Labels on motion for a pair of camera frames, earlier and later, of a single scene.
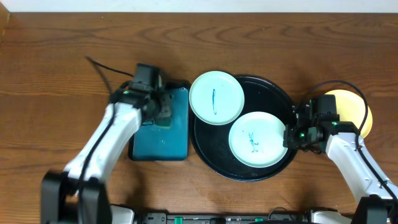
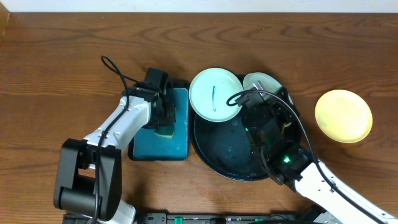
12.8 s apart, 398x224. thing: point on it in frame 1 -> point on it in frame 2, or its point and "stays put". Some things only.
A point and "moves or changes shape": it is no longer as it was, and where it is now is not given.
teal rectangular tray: [168, 84] stays put
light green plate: [256, 139] moves or changes shape
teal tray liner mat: [152, 142] stays put
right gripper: [290, 142] -> [280, 108]
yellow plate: [351, 107] stays put
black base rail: [221, 218] stays put
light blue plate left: [216, 98] stays put
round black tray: [211, 142] stays put
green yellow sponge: [163, 123] moves or changes shape
